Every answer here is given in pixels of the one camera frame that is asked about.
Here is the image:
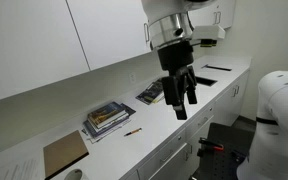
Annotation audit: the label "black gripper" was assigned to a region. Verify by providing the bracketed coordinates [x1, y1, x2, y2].
[157, 41, 197, 120]

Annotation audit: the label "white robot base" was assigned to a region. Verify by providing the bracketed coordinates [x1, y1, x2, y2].
[236, 71, 288, 180]

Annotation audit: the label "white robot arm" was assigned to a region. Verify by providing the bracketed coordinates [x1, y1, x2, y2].
[141, 0, 224, 120]

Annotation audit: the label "white cartoon mug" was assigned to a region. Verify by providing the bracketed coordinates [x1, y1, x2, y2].
[64, 169, 90, 180]

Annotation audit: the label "black rectangular counter opening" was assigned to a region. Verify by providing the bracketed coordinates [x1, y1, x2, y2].
[196, 76, 217, 87]

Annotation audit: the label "spread magazines pile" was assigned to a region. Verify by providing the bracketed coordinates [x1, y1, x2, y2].
[137, 79, 164, 105]

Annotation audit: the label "far black orange clamp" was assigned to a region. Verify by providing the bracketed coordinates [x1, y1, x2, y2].
[197, 137, 224, 157]

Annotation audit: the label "white lower drawer cabinets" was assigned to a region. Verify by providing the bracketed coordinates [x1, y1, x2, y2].
[123, 72, 249, 180]

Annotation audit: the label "black perforated mounting table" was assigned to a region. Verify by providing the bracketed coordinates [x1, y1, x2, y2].
[191, 123, 255, 180]

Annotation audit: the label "stack of books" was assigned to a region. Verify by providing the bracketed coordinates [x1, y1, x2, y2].
[83, 101, 135, 143]

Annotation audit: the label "brown cardboard notebook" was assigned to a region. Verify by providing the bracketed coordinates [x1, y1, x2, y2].
[43, 130, 89, 180]

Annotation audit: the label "white paper sheet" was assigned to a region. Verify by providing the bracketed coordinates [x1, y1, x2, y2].
[0, 154, 45, 180]

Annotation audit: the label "white wall outlet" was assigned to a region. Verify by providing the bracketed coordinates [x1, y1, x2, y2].
[129, 72, 137, 84]

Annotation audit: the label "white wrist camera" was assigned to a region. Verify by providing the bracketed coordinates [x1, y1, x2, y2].
[190, 25, 226, 47]

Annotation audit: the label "white upper wall cabinets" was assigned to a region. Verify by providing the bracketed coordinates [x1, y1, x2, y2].
[0, 0, 235, 100]

